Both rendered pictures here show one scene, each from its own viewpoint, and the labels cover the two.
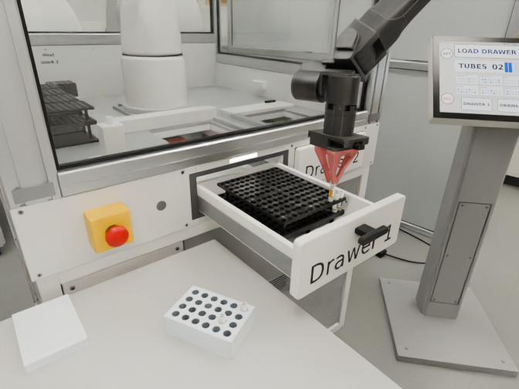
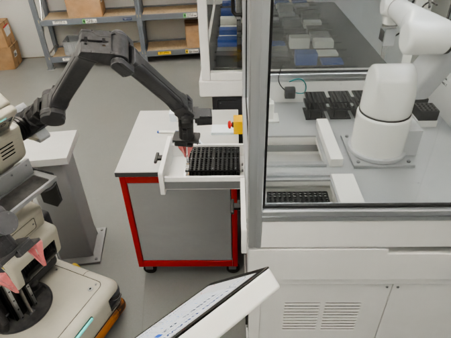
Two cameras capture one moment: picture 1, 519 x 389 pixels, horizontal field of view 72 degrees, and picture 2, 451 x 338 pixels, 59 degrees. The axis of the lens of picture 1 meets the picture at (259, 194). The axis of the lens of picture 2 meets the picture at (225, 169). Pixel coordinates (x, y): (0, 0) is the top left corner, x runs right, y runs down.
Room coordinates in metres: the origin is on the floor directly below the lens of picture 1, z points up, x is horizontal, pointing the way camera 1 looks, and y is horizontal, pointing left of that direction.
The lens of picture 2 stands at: (1.66, -1.04, 1.83)
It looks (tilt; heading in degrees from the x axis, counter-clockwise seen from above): 36 degrees down; 132
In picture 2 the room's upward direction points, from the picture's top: 2 degrees counter-clockwise
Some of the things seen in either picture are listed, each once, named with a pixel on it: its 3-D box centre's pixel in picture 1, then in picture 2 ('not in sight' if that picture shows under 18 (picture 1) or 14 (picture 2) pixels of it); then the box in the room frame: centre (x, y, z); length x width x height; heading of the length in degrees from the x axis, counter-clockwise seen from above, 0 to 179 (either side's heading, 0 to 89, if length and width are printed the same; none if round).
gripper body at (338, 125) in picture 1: (339, 123); (186, 132); (0.67, -0.15, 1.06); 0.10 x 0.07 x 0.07; 36
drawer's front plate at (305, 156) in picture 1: (331, 157); (243, 212); (1.00, -0.21, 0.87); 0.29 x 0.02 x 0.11; 130
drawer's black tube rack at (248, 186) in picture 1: (278, 203); (213, 164); (0.71, -0.04, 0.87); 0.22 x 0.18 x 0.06; 40
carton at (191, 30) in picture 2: not in sight; (201, 33); (-2.02, 2.70, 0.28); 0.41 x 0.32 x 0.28; 47
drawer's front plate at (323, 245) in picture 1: (352, 241); (166, 163); (0.55, -0.17, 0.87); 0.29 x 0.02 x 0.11; 130
